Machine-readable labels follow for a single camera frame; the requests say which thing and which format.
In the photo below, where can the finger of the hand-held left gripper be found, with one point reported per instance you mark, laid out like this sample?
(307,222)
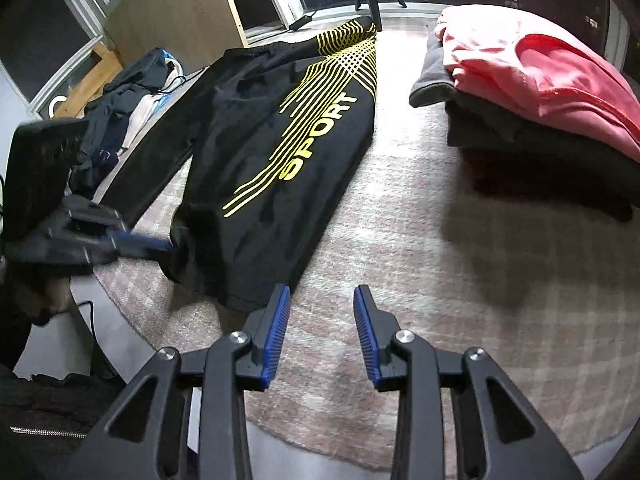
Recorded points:
(140,246)

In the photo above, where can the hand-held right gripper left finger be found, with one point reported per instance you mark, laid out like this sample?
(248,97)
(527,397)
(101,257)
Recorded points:
(276,332)

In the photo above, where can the black yellow sport shirt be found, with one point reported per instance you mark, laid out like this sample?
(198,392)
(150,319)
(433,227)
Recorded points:
(260,135)

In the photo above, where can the pile of dark clothes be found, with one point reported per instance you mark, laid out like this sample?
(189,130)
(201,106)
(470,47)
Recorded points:
(125,110)

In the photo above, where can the dark grey folded garment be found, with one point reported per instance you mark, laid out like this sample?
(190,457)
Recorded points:
(495,105)

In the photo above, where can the pink folded garment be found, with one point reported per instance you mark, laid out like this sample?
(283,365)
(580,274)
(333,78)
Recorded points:
(540,65)

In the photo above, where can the black folded garment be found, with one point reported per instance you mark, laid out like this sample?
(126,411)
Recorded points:
(545,170)

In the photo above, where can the plaid pink blanket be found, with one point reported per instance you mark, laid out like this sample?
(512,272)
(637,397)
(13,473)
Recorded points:
(425,240)

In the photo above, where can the wooden cabinet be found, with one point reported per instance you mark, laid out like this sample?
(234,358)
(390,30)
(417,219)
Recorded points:
(185,2)

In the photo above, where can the black power adapter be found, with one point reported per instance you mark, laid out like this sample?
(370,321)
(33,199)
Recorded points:
(301,20)

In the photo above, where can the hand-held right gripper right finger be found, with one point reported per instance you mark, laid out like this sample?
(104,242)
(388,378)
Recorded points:
(368,334)

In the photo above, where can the black zippered jacket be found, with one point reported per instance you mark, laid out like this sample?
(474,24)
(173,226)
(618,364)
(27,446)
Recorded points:
(47,417)

